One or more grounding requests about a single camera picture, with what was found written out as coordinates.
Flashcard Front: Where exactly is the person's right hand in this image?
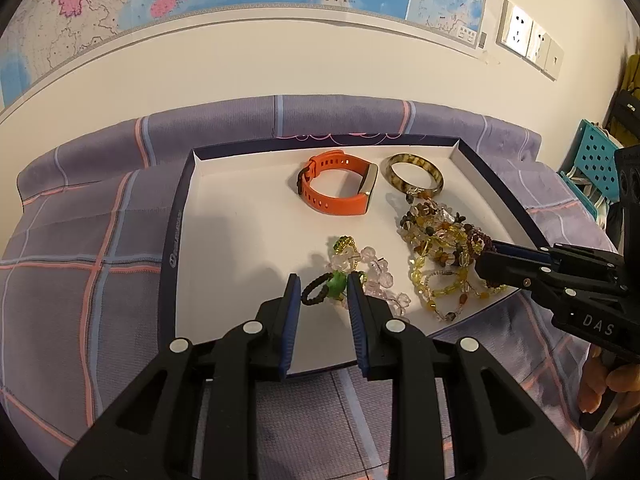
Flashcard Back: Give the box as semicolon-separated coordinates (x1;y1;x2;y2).
577;346;640;412

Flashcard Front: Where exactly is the purple plaid blanket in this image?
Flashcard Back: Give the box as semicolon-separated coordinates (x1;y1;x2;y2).
0;94;640;480

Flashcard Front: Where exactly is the tortoiseshell bangle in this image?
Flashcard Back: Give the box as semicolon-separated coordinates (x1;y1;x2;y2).
381;152;445;197

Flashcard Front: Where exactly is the blue perforated stool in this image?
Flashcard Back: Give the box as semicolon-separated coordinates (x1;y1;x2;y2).
560;119;623;211

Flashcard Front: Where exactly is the orange smart band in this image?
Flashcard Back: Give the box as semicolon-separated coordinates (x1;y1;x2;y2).
296;150;379;217

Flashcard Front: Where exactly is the black cord bracelet green charm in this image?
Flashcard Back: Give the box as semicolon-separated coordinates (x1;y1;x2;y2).
300;270;351;307

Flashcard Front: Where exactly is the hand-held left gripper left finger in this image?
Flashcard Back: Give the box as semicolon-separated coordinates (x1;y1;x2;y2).
59;272;303;480

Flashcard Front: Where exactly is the maroon bead bracelet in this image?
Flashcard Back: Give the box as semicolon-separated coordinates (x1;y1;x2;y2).
467;232;508;297

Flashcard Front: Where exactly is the pile of bead bracelets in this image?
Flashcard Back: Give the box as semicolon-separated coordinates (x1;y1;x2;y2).
397;187;508;323

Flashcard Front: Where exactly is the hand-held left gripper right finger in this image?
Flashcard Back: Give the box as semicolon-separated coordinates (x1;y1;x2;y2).
346;271;586;480

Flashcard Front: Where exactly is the small white wall socket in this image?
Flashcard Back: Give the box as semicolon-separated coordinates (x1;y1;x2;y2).
542;37;565;81
525;22;551;69

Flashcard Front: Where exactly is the white tray with navy rim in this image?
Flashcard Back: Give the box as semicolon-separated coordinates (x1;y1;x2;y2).
159;132;553;377

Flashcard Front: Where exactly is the large white wall socket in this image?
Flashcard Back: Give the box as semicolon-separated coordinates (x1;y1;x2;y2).
496;0;534;59

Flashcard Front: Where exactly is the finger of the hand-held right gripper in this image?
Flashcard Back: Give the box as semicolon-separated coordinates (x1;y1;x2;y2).
474;251;571;311
491;240;629;287

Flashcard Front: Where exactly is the green bead gold chain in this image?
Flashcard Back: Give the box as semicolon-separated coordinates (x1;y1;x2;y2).
331;235;368;283

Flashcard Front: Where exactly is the clear pink crystal bracelet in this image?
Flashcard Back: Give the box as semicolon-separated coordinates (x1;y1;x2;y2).
327;245;412;318

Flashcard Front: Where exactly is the yellow cloth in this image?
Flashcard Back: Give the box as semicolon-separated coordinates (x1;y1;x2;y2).
619;52;640;143

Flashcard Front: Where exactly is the flower bead bracelet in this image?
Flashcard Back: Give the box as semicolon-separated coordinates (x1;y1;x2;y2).
398;199;483;266

